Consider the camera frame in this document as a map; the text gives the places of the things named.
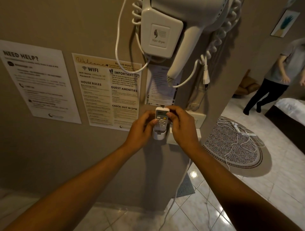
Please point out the white hair dryer wall mount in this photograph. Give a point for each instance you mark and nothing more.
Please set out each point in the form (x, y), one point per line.
(158, 33)

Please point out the person's left hand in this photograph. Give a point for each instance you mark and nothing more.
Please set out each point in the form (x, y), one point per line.
(139, 132)

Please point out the round patterned floor rug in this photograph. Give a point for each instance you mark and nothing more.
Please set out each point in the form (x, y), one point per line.
(234, 147)

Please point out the white help notice sheet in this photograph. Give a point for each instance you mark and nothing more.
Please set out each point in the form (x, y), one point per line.
(39, 82)

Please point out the brown chair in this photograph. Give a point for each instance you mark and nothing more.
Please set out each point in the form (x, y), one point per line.
(246, 84)

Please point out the person's left thumb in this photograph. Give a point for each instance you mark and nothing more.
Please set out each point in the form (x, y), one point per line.
(152, 125)

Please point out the white wall hair dryer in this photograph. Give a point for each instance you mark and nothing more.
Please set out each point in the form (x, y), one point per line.
(190, 35)

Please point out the small laminated notice sheet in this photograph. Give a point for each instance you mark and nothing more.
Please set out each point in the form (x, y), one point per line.
(160, 86)

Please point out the white air conditioner remote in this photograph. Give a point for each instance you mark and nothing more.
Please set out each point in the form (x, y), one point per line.
(161, 118)

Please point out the person's left forearm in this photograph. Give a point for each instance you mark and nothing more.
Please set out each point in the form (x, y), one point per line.
(69, 188)

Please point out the person's right thumb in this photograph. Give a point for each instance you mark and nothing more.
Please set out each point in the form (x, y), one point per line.
(172, 119)

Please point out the person's right hand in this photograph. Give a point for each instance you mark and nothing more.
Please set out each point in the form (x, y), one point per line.
(184, 129)

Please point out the person's right forearm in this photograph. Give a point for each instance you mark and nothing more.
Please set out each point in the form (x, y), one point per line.
(238, 192)

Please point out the cream house rules sheet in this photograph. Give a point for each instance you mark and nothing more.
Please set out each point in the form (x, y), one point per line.
(108, 92)

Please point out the white remote wall holder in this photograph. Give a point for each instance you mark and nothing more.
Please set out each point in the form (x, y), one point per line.
(159, 134)

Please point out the white wall socket plate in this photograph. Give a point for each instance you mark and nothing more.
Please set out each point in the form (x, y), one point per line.
(196, 119)

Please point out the framed leaf wall picture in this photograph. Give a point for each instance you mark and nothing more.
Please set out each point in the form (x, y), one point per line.
(284, 23)

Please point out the grey floor mat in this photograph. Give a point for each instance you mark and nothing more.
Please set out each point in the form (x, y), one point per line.
(185, 188)

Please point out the bed with white sheet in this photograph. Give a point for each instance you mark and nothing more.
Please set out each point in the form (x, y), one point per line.
(289, 114)

